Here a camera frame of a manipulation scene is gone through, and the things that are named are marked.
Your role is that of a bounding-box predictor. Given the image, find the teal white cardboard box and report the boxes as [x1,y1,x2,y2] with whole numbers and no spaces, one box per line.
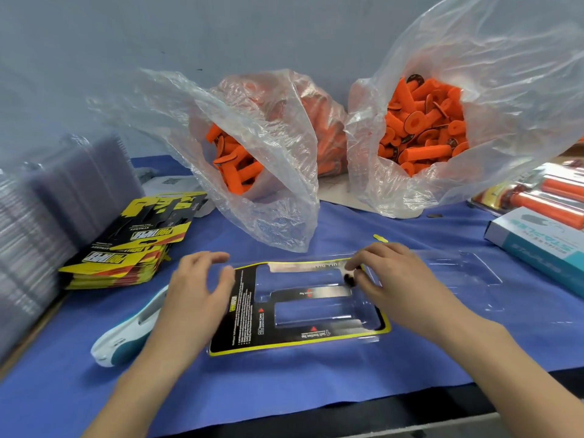
[484,207,584,299]

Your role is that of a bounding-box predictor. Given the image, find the stack of yellow black cards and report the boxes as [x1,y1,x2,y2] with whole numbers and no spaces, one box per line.
[59,191,209,290]

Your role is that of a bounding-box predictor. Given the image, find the orange grip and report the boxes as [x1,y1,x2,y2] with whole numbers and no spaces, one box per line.
[506,187,584,231]

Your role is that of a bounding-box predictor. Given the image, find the person's left hand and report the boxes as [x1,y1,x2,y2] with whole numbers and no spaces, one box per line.
[144,251,237,363]

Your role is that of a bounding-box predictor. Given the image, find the person's right hand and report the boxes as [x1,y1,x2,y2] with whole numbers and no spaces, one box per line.
[345,242,478,345]

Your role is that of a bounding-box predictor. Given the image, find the yellow black backing card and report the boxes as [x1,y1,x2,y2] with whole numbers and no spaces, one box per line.
[208,260,392,356]

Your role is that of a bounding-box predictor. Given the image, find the stack of clear blister shells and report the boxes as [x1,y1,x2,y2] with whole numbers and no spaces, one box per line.
[0,132,145,361]

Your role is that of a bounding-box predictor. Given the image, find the person's right forearm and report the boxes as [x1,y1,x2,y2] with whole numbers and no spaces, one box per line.
[442,315,584,438]

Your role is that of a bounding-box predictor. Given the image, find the large clear plastic bag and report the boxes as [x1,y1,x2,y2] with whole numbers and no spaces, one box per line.
[347,0,584,218]

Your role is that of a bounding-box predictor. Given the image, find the teal hand stapler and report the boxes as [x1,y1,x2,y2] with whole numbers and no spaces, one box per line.
[91,285,172,367]

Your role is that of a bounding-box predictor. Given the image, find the white printed paper sheet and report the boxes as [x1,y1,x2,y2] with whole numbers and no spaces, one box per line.
[141,175,215,218]

